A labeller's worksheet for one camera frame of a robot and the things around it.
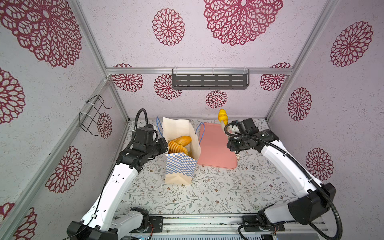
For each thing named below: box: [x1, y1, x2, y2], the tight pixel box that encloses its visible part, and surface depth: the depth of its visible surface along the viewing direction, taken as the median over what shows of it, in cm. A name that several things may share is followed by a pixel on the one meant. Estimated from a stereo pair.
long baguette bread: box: [171, 135, 192, 147], surface depth 92 cm
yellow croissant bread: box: [218, 108, 229, 126], surface depth 87 cm
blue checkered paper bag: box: [162, 117, 202, 185], surface depth 80 cm
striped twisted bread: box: [168, 140, 188, 155], surface depth 91 cm
